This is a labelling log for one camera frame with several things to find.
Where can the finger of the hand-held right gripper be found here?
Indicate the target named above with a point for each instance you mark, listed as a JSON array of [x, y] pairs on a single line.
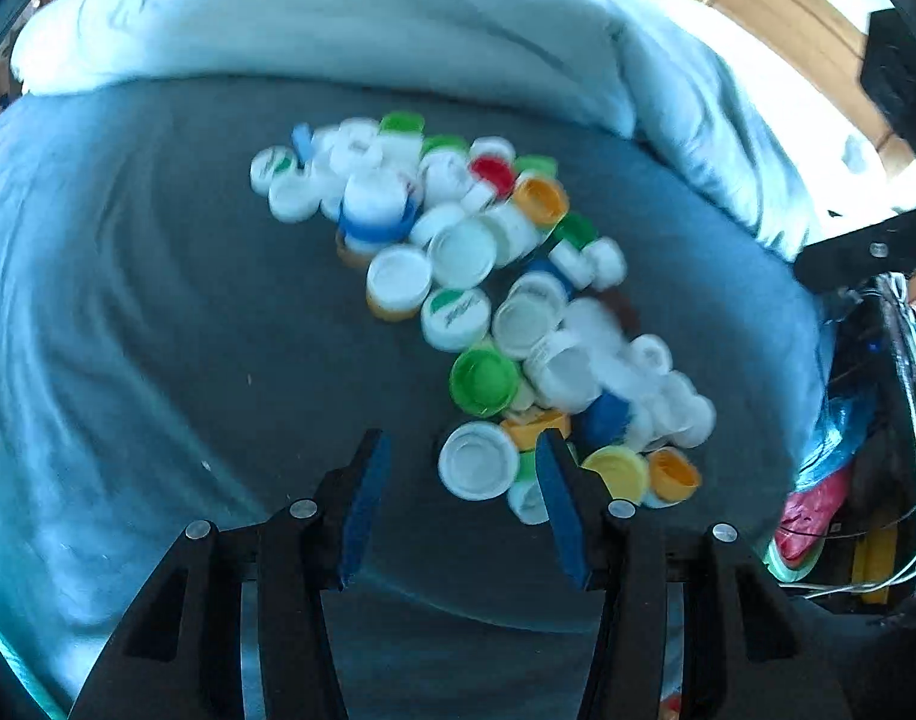
[[871, 251]]

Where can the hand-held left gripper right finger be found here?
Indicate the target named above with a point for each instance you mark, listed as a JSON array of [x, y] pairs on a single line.
[[563, 517]]

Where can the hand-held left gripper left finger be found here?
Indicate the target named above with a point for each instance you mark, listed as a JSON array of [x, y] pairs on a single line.
[[364, 510]]

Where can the white bottle cap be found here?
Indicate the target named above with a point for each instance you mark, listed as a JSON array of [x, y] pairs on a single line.
[[478, 461]]

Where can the pile of bottle caps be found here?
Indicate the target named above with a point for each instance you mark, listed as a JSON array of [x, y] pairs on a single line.
[[465, 247]]

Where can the wooden headboard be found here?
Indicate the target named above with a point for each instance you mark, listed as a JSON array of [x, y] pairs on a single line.
[[773, 7]]

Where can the blue plastic bag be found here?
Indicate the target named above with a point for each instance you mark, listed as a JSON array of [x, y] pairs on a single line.
[[841, 435]]

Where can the red plastic bag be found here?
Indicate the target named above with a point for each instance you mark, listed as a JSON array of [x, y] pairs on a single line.
[[811, 517]]

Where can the yellow flat item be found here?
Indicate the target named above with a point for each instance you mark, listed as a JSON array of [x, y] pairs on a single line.
[[874, 562]]

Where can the light blue quilt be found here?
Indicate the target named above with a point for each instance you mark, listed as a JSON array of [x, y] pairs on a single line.
[[353, 15]]

